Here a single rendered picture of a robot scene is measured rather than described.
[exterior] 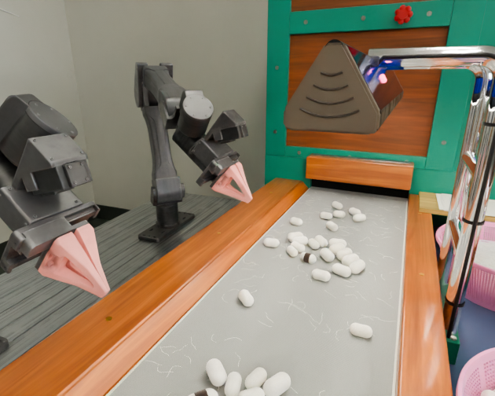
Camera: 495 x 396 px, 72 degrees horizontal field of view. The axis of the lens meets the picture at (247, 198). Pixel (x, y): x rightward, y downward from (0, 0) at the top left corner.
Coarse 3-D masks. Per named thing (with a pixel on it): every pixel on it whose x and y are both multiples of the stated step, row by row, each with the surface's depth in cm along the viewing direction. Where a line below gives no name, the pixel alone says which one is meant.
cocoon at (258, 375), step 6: (252, 372) 40; (258, 372) 40; (264, 372) 40; (246, 378) 40; (252, 378) 39; (258, 378) 40; (264, 378) 40; (246, 384) 39; (252, 384) 39; (258, 384) 39
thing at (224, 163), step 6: (228, 156) 68; (216, 162) 65; (222, 162) 66; (228, 162) 67; (234, 162) 69; (216, 168) 65; (222, 168) 64; (240, 168) 69; (240, 174) 69; (228, 186) 71; (240, 192) 70
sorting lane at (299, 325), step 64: (320, 192) 110; (256, 256) 70; (320, 256) 70; (384, 256) 70; (192, 320) 52; (256, 320) 52; (320, 320) 52; (384, 320) 52; (128, 384) 41; (192, 384) 41; (320, 384) 41; (384, 384) 41
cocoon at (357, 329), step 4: (352, 324) 48; (356, 324) 48; (360, 324) 48; (364, 324) 48; (352, 328) 48; (356, 328) 48; (360, 328) 48; (364, 328) 48; (368, 328) 47; (352, 332) 48; (356, 332) 48; (360, 332) 48; (364, 332) 47; (368, 332) 47; (360, 336) 48; (364, 336) 47; (368, 336) 47
